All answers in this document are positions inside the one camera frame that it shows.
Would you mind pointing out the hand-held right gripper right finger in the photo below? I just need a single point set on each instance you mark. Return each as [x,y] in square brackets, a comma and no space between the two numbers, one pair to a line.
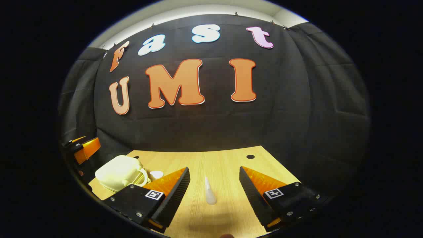
[252,195]

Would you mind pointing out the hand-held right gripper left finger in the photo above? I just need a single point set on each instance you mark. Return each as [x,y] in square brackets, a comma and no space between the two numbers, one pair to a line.
[175,195]

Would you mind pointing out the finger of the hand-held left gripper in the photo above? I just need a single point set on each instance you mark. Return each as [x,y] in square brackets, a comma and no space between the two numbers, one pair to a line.
[76,140]
[87,149]

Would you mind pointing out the white pump bottle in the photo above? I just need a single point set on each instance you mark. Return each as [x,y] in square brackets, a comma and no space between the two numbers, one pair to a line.
[156,174]

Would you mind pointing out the white squeeze tube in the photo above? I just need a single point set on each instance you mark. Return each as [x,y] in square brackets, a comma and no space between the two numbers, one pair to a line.
[209,193]

